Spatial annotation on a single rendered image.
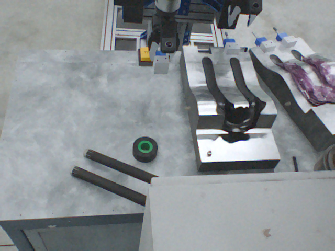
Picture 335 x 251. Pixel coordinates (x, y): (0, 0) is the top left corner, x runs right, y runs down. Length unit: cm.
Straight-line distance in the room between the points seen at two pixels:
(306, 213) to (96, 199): 79
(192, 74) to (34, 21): 189
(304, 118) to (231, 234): 103
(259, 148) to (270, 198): 82
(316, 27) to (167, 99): 229
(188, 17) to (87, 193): 109
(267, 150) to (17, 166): 78
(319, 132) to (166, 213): 102
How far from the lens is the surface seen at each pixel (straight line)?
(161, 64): 123
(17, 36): 287
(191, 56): 136
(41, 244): 138
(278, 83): 142
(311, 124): 133
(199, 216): 35
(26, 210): 111
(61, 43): 277
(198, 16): 186
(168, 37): 110
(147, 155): 113
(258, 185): 38
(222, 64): 137
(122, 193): 104
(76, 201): 110
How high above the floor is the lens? 179
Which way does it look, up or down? 53 degrees down
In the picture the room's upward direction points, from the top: 11 degrees clockwise
